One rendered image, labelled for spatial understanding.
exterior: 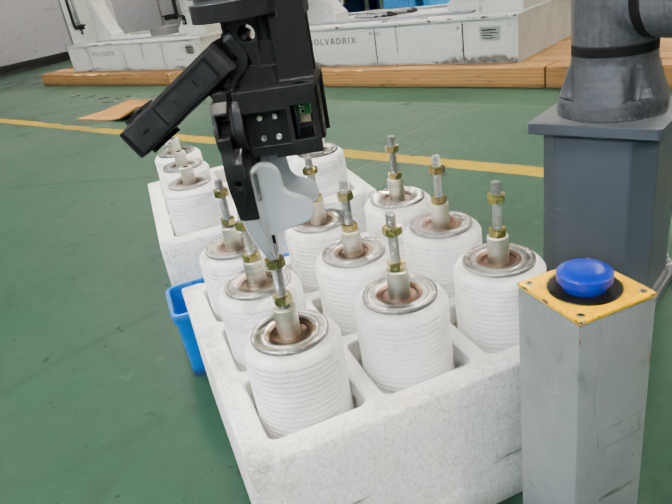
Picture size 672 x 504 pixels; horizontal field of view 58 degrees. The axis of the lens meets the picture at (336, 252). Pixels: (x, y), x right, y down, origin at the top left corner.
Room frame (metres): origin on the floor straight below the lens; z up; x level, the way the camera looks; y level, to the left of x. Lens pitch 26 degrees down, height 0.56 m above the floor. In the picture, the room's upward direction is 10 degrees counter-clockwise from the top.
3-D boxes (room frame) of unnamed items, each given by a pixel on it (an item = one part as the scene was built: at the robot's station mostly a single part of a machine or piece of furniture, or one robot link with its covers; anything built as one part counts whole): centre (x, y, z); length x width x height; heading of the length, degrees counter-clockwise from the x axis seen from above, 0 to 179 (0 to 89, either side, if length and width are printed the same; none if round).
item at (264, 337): (0.49, 0.06, 0.25); 0.08 x 0.08 x 0.01
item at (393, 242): (0.53, -0.06, 0.30); 0.01 x 0.01 x 0.08
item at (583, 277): (0.39, -0.18, 0.32); 0.04 x 0.04 x 0.02
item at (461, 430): (0.64, -0.02, 0.09); 0.39 x 0.39 x 0.18; 18
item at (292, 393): (0.49, 0.06, 0.16); 0.10 x 0.10 x 0.18
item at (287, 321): (0.49, 0.06, 0.26); 0.02 x 0.02 x 0.03
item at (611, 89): (0.88, -0.44, 0.35); 0.15 x 0.15 x 0.10
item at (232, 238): (0.72, 0.13, 0.26); 0.02 x 0.02 x 0.03
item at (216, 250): (0.72, 0.13, 0.25); 0.08 x 0.08 x 0.01
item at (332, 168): (1.08, 0.00, 0.16); 0.10 x 0.10 x 0.18
